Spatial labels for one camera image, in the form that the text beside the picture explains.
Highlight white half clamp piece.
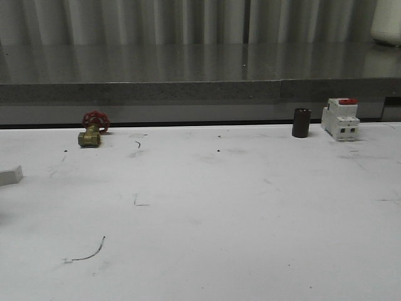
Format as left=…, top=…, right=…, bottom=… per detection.
left=0, top=165, right=23, bottom=186

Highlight dark cylindrical pipe coupling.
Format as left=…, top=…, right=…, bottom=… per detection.
left=292, top=108, right=311, bottom=138

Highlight brass valve red handwheel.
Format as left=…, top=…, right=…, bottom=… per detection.
left=78, top=110, right=110, bottom=147

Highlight grey stone counter shelf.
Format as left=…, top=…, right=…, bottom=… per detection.
left=1, top=42, right=400, bottom=128

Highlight white container on counter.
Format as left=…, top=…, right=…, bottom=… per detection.
left=370, top=0, right=400, bottom=46

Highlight white circuit breaker red switch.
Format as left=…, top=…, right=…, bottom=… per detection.
left=321, top=98, right=360, bottom=142

